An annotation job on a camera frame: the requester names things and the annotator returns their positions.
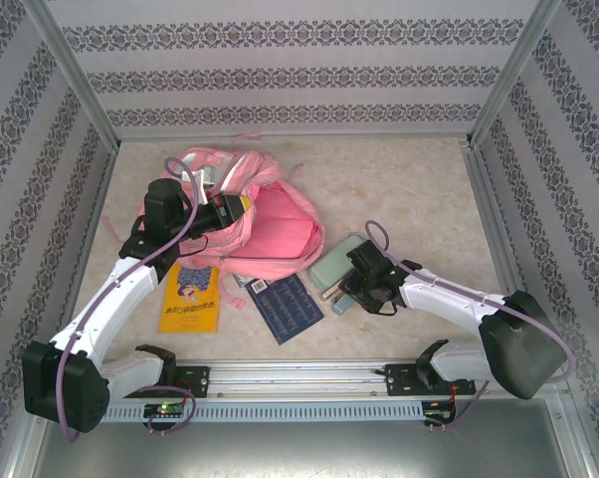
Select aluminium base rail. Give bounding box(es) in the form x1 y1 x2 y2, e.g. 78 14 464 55
100 358 567 399

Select aluminium frame post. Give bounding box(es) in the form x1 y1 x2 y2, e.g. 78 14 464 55
467 0 563 148
23 0 121 153

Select light blue stationery box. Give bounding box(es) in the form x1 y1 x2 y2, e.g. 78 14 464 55
330 292 354 317

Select aluminium table side rail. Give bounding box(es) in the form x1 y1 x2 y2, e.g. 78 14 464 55
461 141 529 300
50 143 119 350

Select slotted metal cable duct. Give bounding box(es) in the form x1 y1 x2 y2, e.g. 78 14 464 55
102 400 425 423

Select yellow book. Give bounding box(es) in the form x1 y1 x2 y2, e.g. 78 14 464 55
157 262 222 335

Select grey metal sheet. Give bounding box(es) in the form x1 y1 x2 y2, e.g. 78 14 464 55
10 397 594 478

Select pink backpack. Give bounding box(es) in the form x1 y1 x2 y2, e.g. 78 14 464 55
100 129 326 311

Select pale green pencil case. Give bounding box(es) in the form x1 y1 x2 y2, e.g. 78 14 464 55
309 233 366 291

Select dark blue book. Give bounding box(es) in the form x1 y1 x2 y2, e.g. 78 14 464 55
233 272 325 346

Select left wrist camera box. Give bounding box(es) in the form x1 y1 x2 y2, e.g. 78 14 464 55
179 166 216 194

